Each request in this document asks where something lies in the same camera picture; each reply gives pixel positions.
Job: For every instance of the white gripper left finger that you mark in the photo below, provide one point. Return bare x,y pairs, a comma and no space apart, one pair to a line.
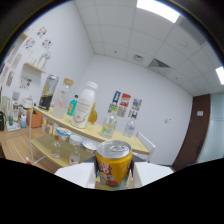
78,175

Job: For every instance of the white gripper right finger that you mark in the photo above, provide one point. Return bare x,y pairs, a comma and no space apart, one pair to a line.
151,172

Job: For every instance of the yellow drink can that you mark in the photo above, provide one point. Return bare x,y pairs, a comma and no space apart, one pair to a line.
113,168

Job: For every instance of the green cup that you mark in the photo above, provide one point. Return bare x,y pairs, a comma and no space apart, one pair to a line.
11,120

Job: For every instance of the white bowl coloured rim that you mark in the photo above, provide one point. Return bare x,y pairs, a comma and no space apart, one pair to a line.
89,146

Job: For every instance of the white bowl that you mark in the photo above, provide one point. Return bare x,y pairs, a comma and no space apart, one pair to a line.
76,140

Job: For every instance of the patterned bowl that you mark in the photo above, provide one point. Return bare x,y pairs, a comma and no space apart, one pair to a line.
62,134

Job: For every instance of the clear bottle blue cap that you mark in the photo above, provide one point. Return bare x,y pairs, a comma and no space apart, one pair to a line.
129,128

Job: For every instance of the brown door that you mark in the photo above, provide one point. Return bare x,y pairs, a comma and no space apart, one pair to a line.
193,133

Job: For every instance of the small amber bottle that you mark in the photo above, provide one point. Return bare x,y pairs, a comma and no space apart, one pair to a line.
93,116

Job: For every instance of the large white milk bottle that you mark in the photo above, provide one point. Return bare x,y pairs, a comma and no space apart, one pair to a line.
83,108

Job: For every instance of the small teal bottle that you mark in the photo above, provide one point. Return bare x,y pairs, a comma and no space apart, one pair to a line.
71,107

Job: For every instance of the white and blue bottle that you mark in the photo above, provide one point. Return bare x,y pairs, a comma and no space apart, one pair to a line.
23,122

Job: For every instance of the glass jar with cork lid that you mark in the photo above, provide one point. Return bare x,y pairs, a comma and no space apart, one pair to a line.
62,100

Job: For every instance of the white kitchen scale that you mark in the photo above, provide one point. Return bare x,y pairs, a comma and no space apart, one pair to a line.
13,126

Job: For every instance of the tall black and silver can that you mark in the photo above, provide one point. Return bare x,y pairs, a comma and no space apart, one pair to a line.
47,93

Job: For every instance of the ceiling air vent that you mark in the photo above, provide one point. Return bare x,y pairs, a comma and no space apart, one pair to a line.
160,67

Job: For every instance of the ceiling light panel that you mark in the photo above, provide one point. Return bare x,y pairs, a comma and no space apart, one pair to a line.
158,9

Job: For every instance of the two-tier wooden rack white frame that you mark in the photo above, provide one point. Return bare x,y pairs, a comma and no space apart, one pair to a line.
90,131

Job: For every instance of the wall poster group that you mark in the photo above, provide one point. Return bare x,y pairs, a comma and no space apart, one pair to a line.
125,103

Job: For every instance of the wooden wall shelf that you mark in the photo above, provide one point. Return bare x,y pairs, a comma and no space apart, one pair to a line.
35,67

